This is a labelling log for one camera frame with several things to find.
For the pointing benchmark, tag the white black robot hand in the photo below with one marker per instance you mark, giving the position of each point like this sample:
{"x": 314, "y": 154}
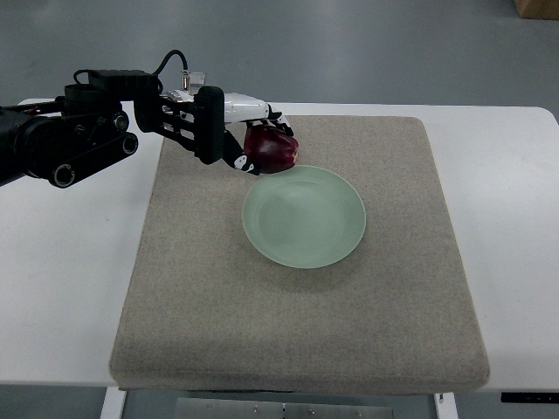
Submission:
{"x": 244, "y": 118}

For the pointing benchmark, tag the dark red apple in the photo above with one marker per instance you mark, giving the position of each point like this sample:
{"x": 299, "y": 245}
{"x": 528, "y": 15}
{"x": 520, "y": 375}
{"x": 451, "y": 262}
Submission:
{"x": 270, "y": 149}

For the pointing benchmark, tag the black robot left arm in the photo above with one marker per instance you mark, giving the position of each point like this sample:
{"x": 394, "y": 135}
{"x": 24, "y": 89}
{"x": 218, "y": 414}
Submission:
{"x": 85, "y": 130}

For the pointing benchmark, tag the pale green plate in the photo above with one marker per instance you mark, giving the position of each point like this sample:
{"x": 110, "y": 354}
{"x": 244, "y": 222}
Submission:
{"x": 306, "y": 217}

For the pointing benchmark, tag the metal floor plate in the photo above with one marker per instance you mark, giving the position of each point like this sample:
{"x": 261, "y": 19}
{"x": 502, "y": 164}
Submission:
{"x": 197, "y": 408}

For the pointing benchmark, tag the small floor socket cover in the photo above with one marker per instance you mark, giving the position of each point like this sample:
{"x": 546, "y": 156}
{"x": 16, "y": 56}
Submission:
{"x": 197, "y": 79}

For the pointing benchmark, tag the cardboard box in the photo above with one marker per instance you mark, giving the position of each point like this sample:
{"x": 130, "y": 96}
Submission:
{"x": 538, "y": 9}

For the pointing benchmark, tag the black table control panel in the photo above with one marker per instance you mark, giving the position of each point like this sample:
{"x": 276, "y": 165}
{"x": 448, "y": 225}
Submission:
{"x": 529, "y": 397}

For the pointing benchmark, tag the white table leg frame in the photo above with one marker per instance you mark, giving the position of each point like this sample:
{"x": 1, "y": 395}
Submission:
{"x": 114, "y": 403}

